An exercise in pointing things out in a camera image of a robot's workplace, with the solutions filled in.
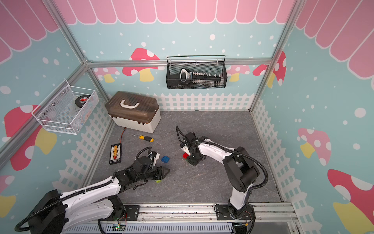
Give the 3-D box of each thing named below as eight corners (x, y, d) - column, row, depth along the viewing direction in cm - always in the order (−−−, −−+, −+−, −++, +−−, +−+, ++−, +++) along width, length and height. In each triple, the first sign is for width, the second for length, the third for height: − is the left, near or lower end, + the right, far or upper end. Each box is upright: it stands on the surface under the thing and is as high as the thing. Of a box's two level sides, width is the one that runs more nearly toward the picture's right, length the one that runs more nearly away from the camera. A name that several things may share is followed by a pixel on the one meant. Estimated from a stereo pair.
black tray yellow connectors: (110, 164, 94) (108, 163, 92) (112, 146, 102) (110, 145, 100) (121, 162, 95) (120, 160, 93) (122, 144, 103) (120, 143, 101)
